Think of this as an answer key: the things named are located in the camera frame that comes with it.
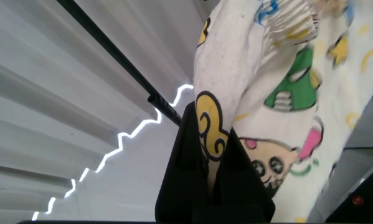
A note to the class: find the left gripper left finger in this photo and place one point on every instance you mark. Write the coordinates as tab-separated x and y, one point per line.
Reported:
183	180

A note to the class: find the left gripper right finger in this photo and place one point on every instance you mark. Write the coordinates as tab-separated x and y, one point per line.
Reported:
239	186

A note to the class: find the cream printed garment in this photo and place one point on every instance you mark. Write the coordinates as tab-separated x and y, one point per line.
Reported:
267	109

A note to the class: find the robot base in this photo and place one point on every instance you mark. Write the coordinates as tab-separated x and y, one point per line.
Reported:
360	193

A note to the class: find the black clothes rack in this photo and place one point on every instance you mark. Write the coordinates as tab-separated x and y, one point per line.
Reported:
111	49

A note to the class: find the white curtain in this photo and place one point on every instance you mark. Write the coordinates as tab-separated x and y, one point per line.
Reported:
64	77

